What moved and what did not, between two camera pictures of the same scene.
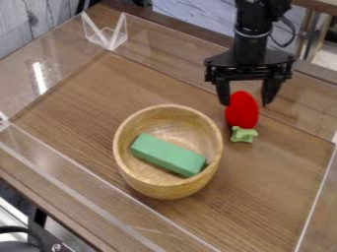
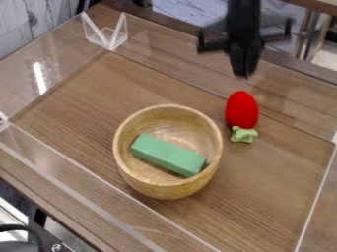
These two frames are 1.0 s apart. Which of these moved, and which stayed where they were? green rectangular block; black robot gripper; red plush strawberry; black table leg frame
Moved: black robot gripper
Stayed: green rectangular block; black table leg frame; red plush strawberry
